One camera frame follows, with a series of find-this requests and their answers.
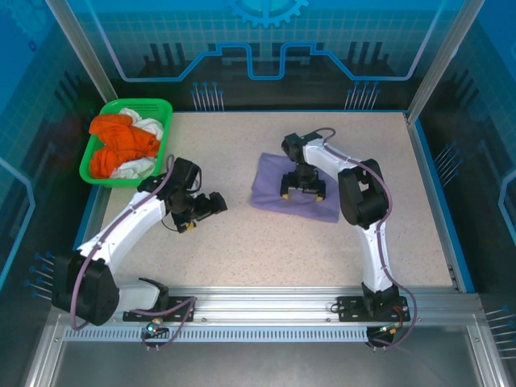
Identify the purple t-shirt with white print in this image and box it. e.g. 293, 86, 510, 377
249, 152, 339, 224

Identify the green plastic basket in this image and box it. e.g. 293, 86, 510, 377
78, 98, 173, 189

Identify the orange t-shirt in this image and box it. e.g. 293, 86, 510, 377
88, 114, 161, 179

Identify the small connector with green light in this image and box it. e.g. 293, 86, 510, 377
140, 318, 170, 339

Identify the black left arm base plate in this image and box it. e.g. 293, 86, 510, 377
123, 296, 197, 323

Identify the aluminium side rail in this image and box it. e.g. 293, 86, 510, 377
405, 112, 463, 292
66, 114, 134, 293

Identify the aluminium mounting rail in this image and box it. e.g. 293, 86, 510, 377
52, 285, 481, 323

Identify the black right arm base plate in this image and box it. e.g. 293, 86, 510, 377
336, 296, 411, 323

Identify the slotted grey cable duct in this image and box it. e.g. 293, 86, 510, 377
63, 327, 370, 343

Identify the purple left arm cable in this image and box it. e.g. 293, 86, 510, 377
69, 155, 198, 352

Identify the small connector with orange wires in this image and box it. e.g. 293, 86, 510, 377
368, 321, 406, 338

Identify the metal tray frame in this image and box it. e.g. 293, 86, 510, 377
23, 314, 509, 387

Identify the aluminium frame post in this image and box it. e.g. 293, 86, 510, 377
44, 0, 134, 124
405, 0, 487, 126

